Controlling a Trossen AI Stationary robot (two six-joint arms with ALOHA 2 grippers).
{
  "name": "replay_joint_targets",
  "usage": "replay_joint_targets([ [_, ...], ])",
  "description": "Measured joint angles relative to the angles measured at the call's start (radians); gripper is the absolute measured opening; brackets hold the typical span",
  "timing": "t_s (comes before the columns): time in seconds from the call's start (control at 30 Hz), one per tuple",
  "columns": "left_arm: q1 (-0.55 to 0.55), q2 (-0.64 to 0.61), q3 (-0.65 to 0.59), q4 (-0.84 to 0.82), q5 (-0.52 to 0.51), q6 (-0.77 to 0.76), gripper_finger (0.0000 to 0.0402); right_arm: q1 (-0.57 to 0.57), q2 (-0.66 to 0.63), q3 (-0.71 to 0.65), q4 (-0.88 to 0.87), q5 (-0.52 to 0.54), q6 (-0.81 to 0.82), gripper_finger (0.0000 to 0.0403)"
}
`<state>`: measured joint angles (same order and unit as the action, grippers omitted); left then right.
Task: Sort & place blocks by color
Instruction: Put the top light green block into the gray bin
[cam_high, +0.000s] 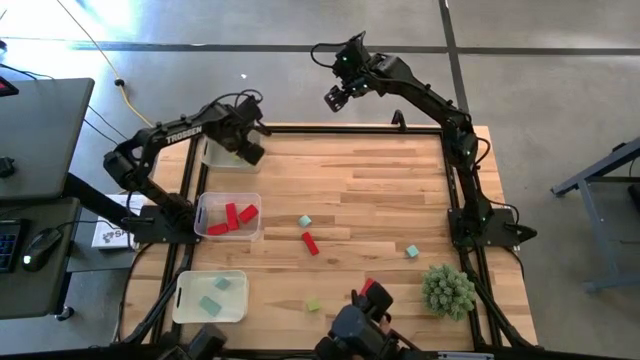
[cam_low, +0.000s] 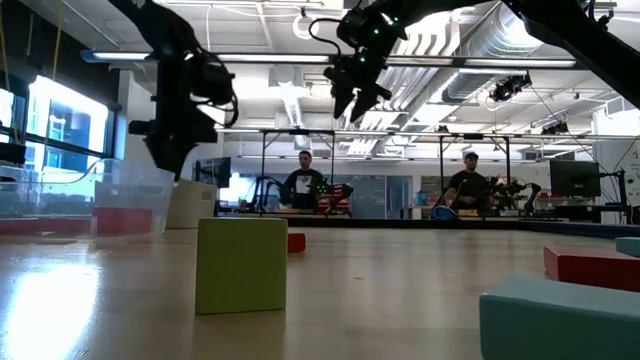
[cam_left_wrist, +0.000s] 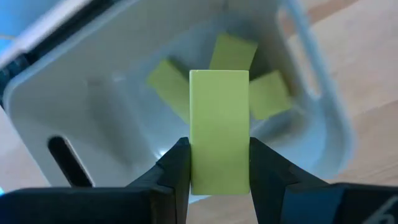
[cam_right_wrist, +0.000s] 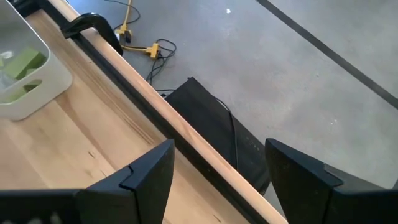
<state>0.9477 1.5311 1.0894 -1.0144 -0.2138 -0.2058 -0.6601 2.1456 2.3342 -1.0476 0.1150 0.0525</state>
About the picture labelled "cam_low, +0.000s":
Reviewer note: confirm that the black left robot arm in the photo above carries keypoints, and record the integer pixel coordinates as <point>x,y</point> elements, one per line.
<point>170,30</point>

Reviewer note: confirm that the red rectangular block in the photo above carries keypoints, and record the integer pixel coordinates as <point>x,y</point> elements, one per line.
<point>595,270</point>

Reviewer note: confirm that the bright window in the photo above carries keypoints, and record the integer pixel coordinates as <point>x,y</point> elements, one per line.
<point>67,125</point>

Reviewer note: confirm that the large black monitor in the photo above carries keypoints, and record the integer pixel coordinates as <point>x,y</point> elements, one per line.
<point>575,177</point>

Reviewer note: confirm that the blue rectangular block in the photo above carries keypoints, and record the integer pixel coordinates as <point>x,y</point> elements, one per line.
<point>560,325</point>

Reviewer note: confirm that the person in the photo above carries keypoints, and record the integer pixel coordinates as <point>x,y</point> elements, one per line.
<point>302,182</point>
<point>467,185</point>

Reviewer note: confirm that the clear plastic bin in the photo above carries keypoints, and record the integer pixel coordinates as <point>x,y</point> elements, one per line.
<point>140,185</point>

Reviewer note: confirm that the green cube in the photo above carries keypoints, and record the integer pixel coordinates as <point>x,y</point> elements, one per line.
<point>240,270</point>

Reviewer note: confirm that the black monitor stand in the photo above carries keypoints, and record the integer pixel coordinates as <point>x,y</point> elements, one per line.
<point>621,192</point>

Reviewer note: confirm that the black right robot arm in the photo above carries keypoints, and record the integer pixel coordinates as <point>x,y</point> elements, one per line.
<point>575,35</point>

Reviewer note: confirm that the red cube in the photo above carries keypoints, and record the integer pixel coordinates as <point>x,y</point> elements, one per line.
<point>125,220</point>

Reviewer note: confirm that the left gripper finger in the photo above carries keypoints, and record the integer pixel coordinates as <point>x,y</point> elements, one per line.
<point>187,152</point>
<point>162,155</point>

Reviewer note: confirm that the black background station frame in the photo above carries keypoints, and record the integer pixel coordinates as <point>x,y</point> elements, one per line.
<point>441,150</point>
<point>263,170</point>

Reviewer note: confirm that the black aluminium table frame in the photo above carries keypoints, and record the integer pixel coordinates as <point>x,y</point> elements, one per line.
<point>550,226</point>

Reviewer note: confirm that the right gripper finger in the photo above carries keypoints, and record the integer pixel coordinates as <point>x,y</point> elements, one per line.
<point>344,97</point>
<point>367,105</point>

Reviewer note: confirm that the black ceiling camera cluster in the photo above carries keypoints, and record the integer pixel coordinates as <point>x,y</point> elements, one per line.
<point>510,89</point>

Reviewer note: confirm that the white translucent plastic bin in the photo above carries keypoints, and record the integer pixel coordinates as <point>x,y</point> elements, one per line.
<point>192,205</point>

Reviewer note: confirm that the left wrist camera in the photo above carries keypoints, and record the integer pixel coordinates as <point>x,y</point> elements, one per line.
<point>215,80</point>

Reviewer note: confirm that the white wall poster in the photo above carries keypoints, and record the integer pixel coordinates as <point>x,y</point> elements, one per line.
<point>634,175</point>

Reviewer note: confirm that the dark monitor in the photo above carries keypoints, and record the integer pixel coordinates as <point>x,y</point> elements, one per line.
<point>11,154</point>

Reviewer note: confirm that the silver ventilation duct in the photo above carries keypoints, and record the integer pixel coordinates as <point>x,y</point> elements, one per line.
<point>480,65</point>

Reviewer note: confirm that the small blue block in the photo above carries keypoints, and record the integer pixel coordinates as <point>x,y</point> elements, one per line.
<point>629,247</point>

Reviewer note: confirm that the black background robot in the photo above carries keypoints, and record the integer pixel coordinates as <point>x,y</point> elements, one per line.
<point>330,200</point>
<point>515,192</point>

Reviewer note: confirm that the ceiling light strip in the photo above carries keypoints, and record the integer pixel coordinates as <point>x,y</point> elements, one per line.
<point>272,58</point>
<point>520,63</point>
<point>120,56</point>
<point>425,60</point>

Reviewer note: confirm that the blue round object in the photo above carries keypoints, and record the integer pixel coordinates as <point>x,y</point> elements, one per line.
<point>444,214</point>

